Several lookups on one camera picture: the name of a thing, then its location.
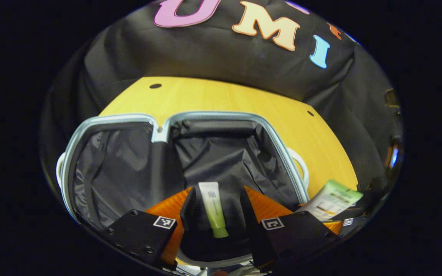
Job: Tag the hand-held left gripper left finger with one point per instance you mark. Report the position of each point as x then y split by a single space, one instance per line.
188 211

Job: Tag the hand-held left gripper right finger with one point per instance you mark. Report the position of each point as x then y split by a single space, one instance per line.
249 218

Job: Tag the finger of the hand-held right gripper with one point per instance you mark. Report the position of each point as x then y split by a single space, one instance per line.
355 220

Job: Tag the green white skin care tube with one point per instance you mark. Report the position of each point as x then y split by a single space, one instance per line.
213 211

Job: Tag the green white skin care sachet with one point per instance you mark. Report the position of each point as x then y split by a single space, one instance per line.
332 201

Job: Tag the light blue suitcase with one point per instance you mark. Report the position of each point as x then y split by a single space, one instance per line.
129 172

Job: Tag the black backdrop cloth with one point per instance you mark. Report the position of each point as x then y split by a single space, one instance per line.
225 57

